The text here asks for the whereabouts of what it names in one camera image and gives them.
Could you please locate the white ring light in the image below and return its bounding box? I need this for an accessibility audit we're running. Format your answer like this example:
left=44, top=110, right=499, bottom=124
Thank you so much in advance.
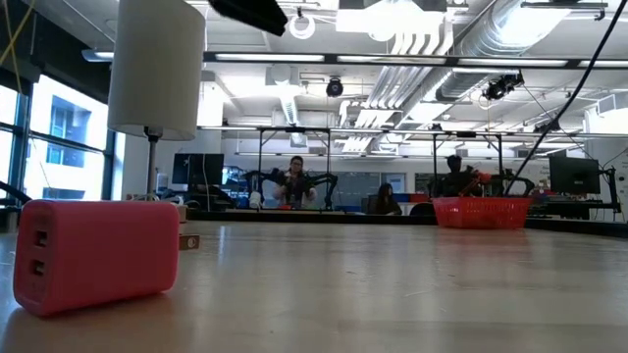
left=288, top=13, right=317, bottom=41

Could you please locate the pink two-port charger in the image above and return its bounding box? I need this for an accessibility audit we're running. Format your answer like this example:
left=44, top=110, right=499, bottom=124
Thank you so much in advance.
left=12, top=198, right=182, bottom=318

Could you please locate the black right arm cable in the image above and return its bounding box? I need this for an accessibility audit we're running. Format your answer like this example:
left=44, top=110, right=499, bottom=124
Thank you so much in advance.
left=503, top=0, right=620, bottom=196

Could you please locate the person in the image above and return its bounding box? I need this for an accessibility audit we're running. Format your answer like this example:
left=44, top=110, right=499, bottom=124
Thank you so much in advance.
left=431, top=154, right=475, bottom=199
left=370, top=182, right=403, bottom=216
left=272, top=155, right=318, bottom=207

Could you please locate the black background rig frame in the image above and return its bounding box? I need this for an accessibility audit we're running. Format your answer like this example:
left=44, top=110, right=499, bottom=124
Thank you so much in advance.
left=256, top=126, right=334, bottom=213
left=431, top=129, right=505, bottom=198

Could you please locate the black ceiling camera rig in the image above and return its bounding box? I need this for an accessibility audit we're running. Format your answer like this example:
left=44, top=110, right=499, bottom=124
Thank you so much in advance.
left=482, top=71, right=526, bottom=102

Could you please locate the black overhead light bar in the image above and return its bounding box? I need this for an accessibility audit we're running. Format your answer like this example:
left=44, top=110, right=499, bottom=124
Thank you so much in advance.
left=203, top=51, right=628, bottom=70

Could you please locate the red plastic basket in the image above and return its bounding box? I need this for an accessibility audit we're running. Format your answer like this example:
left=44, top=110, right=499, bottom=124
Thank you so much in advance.
left=431, top=196, right=534, bottom=230

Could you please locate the white ceiling light panel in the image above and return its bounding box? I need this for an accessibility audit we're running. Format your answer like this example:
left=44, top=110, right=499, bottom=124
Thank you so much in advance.
left=335, top=0, right=455, bottom=56

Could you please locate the white table lamp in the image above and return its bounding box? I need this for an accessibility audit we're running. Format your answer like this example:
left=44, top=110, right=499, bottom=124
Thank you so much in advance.
left=107, top=0, right=207, bottom=252

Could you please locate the large window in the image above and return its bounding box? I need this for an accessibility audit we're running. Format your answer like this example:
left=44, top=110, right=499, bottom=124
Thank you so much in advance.
left=0, top=73, right=119, bottom=203

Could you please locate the black dome camera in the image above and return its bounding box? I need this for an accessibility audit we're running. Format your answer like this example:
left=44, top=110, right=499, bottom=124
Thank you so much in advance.
left=325, top=76, right=345, bottom=99

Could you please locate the black computer monitor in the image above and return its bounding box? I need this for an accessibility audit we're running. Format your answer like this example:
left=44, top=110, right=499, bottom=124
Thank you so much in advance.
left=549, top=155, right=602, bottom=196
left=171, top=152, right=226, bottom=193

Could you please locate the white lamp cable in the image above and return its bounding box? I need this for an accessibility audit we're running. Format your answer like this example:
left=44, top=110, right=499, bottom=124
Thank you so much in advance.
left=113, top=191, right=187, bottom=206

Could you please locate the silver ventilation duct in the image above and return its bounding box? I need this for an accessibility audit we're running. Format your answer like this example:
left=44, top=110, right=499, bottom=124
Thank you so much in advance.
left=434, top=0, right=558, bottom=102

